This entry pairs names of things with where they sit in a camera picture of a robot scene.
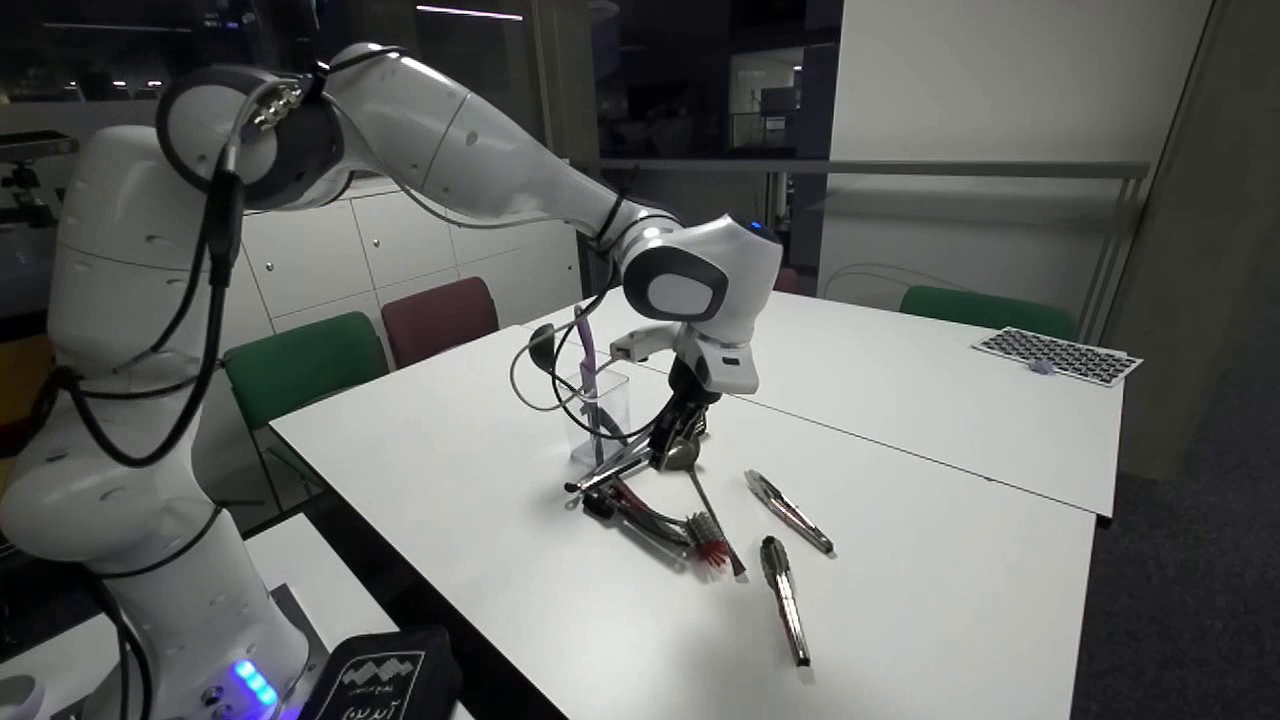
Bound clear plastic cup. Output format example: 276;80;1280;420
570;366;627;467

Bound far green chair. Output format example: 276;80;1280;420
899;283;1077;341

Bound checkered calibration sheet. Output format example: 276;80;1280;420
976;326;1138;387

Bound black ladle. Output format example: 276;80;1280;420
529;322;588;431

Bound green chair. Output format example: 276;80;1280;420
225;312;386;426
899;283;1077;341

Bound robot base table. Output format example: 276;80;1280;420
0;506;485;720

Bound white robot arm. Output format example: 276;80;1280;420
4;38;778;720

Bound black control box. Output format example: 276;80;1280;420
296;629;464;720

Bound white cabinet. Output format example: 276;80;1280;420
225;182;579;357

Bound purple handled utensil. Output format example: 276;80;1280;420
570;305;600;404

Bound dark red chair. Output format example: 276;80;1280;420
381;275;497;365

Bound silver tongs near cup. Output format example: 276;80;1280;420
564;431;650;492

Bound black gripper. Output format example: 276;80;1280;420
646;358;714;472

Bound metal handrail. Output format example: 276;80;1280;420
583;156;1149;180

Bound black red utensil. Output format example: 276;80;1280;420
583;479;727;568

